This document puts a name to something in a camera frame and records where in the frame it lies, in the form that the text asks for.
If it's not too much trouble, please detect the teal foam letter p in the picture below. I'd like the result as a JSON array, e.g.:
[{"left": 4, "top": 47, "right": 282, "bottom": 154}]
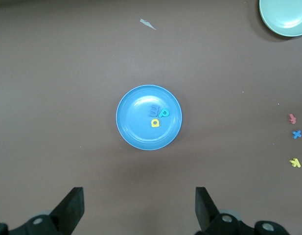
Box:
[{"left": 157, "top": 108, "right": 170, "bottom": 119}]

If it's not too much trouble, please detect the brown table mat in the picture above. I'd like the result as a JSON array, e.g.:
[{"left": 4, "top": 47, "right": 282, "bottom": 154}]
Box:
[{"left": 0, "top": 0, "right": 302, "bottom": 235}]

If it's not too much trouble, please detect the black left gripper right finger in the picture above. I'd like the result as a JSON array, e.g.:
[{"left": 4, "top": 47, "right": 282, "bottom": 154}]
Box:
[{"left": 193, "top": 187, "right": 254, "bottom": 235}]

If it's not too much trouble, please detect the small grey paper scrap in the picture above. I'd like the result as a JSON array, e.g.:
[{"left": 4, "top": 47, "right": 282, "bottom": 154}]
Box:
[{"left": 139, "top": 18, "right": 157, "bottom": 30}]

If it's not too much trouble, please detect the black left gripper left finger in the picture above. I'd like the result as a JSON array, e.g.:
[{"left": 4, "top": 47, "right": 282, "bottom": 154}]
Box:
[{"left": 8, "top": 187, "right": 85, "bottom": 235}]

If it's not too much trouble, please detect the pale green round plate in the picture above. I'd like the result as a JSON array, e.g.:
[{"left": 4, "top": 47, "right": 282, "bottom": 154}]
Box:
[{"left": 258, "top": 0, "right": 302, "bottom": 37}]

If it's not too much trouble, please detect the blue round plate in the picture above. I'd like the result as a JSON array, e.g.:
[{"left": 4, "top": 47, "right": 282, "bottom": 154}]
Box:
[{"left": 116, "top": 84, "right": 183, "bottom": 151}]

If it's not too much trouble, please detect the purple-blue foam letter E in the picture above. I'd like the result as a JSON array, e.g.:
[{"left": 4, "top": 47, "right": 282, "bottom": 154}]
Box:
[{"left": 148, "top": 104, "right": 161, "bottom": 118}]

